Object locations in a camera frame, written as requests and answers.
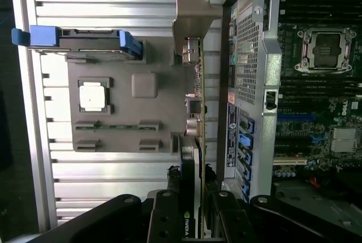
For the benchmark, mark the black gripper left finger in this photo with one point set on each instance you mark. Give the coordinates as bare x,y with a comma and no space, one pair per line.
164,220

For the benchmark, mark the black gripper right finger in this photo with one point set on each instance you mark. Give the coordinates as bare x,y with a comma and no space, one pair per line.
229,220

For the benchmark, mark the white expansion slot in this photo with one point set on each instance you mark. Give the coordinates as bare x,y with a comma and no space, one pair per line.
289,161

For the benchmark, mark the grey parts rack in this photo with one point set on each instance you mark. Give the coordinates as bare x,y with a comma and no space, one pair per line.
124,110

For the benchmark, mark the blue expansion slot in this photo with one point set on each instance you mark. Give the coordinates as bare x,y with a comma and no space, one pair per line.
295,118

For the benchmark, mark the silver chipset heatsink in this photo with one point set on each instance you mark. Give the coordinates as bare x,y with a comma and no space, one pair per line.
343,139

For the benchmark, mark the green Dell motherboard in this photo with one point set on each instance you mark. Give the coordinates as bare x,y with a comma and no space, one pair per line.
319,113

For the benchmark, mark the silver CPU chip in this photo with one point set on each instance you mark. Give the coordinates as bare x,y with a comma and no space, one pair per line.
93,98

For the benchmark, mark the open grey PC case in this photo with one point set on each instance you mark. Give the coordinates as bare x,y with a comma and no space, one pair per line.
271,70

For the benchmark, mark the metal CPU socket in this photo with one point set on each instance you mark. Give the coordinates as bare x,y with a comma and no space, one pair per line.
325,49

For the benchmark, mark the hard disk with blue caddy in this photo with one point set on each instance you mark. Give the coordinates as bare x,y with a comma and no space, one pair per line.
42,36

